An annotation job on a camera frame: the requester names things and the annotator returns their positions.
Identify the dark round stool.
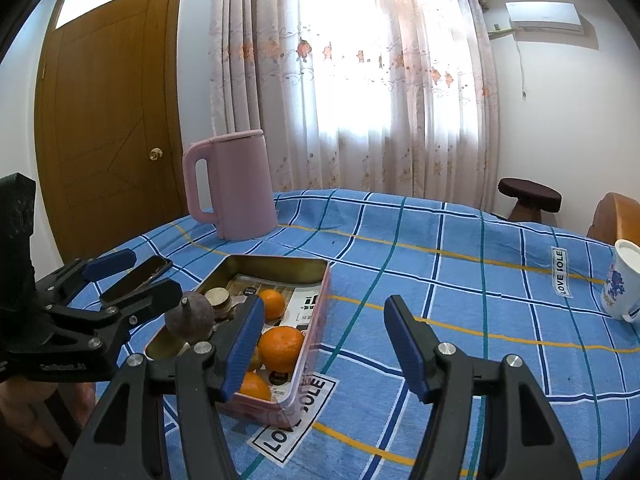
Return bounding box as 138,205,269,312
497,178,562,223

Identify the brown wooden chair back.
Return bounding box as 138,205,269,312
586,191,640,243

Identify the sheer floral curtain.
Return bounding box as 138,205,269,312
207,0,501,211

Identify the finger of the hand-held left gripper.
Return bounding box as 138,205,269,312
45,280,183,348
35,248,137,307

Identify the pink tin box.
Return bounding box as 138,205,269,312
144,254,332,428

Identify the large orange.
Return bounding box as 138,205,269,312
257,326,306,374

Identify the black smartphone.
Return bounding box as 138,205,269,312
100,255,173,303

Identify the blue plaid tablecloth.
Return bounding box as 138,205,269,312
65,187,640,480

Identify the medium orange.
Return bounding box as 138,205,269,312
237,371,273,402

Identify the small orange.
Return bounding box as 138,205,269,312
259,289,287,321

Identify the hanging wall cable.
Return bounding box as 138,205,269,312
515,35,528,101

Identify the wooden door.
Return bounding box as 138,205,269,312
32,0,188,263

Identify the printed paper leaflet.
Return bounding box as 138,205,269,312
225,274,323,391

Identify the person's left hand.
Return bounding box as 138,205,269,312
0,375,97,461

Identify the pink electric kettle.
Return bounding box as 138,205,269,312
181,129,279,242

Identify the cut taro piece front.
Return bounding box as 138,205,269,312
205,287,238,322

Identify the brown mangosteen with stem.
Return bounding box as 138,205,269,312
165,292,217,342

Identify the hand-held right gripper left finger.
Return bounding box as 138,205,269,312
62,294,266,480

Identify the white mug with blue print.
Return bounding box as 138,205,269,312
600,239,640,323

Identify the white air conditioner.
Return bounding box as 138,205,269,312
505,1,586,36

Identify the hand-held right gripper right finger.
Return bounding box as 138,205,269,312
384,295,583,480

